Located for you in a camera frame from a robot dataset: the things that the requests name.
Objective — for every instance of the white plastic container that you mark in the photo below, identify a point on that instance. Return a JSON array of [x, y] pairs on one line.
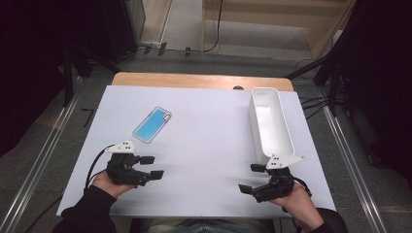
[[271, 126]]

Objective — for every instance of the person's legs in jeans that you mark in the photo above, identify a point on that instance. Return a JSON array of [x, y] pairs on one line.
[[207, 226]]

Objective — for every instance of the person's right hand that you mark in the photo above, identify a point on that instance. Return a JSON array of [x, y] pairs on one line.
[[301, 207]]

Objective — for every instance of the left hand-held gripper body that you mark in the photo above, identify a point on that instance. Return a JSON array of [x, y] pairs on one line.
[[124, 170]]

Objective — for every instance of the white table sheet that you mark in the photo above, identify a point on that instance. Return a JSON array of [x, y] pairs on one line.
[[200, 145]]

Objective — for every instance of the black curtain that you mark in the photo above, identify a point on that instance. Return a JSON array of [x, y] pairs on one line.
[[382, 81], [32, 64]]

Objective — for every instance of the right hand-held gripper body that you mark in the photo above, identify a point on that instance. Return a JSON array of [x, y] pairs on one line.
[[278, 187]]

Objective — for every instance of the black metal stand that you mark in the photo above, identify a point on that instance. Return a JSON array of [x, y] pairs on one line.
[[68, 81], [332, 84]]

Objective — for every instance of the clear blue phone case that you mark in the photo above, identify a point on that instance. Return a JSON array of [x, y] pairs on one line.
[[152, 125]]

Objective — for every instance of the person's left hand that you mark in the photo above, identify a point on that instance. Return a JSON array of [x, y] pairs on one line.
[[108, 187]]

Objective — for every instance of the light wooden frame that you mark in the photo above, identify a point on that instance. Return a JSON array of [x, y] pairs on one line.
[[317, 39]]

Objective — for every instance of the metal floor rail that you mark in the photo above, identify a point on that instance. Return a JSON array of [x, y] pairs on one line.
[[35, 168], [353, 161]]

